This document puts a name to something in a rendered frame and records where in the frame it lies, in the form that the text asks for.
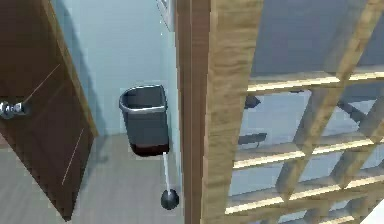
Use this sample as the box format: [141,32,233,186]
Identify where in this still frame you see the light wooden shelf unit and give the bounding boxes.
[199,0,384,224]

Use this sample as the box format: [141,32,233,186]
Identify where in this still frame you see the dark grey waste bin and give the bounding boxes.
[118,84,170,158]

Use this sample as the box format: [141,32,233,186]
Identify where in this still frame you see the dark brown room door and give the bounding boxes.
[0,0,100,222]

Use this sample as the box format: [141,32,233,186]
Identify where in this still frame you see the white handled black plunger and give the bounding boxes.
[160,151,180,211]

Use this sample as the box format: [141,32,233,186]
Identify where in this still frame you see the silver door handle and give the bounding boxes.
[0,99,30,120]

